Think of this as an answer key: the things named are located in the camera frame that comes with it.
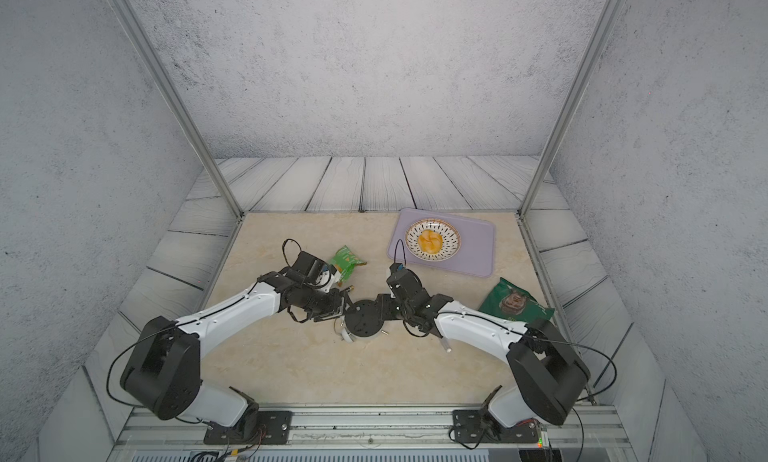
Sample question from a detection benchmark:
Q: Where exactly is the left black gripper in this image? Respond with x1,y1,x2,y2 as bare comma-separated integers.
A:
300,286,360,322

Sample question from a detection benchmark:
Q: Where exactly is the white twin-bell alarm clock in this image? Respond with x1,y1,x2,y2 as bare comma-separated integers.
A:
340,300,385,343

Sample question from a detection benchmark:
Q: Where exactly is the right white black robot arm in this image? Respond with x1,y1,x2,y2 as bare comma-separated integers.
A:
382,263,590,428

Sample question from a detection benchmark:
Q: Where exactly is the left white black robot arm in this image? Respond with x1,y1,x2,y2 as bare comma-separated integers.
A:
119,251,351,428

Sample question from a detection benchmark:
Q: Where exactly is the small green snack packet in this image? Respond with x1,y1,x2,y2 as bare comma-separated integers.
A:
330,246,367,285

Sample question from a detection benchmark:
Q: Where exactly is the lavender plastic tray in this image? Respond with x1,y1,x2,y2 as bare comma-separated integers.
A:
388,209,496,278

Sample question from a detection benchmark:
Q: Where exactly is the patterned white plate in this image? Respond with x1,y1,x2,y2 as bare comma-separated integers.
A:
404,219,461,262

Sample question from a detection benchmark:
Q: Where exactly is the large green chips bag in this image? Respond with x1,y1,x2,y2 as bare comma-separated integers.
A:
478,278,555,323

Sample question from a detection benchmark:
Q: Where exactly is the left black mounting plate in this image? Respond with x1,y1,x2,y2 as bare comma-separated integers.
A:
203,409,293,446

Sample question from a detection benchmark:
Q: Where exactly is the black mounting plate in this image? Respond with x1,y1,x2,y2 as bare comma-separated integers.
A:
203,409,293,446
449,409,541,446

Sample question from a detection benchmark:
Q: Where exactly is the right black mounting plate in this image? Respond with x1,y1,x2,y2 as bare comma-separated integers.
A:
449,409,541,446

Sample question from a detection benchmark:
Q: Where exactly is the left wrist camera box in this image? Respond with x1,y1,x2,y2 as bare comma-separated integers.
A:
316,269,342,293

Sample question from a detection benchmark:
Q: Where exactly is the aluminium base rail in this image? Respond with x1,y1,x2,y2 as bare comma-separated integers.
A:
104,403,640,462

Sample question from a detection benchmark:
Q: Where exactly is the left aluminium frame post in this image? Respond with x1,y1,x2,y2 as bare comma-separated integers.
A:
107,0,245,222

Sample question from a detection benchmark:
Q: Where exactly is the aluminium frame post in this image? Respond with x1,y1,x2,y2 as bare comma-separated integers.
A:
107,0,245,222
518,0,625,219

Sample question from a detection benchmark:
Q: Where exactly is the right aluminium frame post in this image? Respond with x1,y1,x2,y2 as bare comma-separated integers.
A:
518,0,625,219

